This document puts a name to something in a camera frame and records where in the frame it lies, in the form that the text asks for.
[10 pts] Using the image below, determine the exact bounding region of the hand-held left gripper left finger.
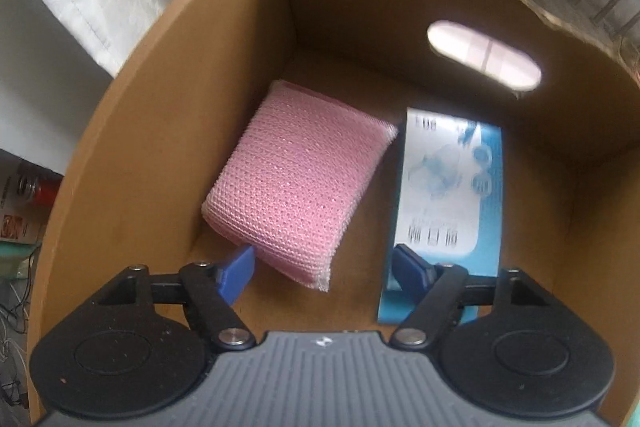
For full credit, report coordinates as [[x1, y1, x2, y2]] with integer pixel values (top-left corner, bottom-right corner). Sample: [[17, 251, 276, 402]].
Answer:
[[95, 246, 257, 353]]

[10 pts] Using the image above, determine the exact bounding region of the tangle of thin cables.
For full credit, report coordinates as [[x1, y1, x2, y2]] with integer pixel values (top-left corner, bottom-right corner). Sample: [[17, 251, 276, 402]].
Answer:
[[0, 282, 34, 408]]

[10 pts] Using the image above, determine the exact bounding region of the pink mesh sponge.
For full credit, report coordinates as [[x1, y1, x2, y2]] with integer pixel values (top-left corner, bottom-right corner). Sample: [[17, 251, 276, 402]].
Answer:
[[201, 79, 400, 294]]

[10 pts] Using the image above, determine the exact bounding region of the blue and white tissue packet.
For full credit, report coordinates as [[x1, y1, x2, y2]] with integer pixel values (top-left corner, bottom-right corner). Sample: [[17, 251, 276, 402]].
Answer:
[[376, 107, 507, 325]]

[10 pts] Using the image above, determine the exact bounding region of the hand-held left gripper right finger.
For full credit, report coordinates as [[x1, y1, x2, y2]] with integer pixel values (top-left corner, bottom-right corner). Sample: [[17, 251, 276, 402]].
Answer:
[[391, 245, 552, 351]]

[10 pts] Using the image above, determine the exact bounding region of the red printed carton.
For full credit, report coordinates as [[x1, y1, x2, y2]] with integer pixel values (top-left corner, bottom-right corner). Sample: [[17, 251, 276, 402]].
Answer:
[[0, 202, 48, 244]]

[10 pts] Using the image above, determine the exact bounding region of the brown cardboard box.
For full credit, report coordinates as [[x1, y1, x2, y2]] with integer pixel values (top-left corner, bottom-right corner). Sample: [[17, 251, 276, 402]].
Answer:
[[27, 0, 640, 427]]

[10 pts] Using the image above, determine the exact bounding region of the red spray can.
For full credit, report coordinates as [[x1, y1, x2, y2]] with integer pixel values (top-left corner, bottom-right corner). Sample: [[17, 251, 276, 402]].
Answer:
[[16, 174, 64, 208]]

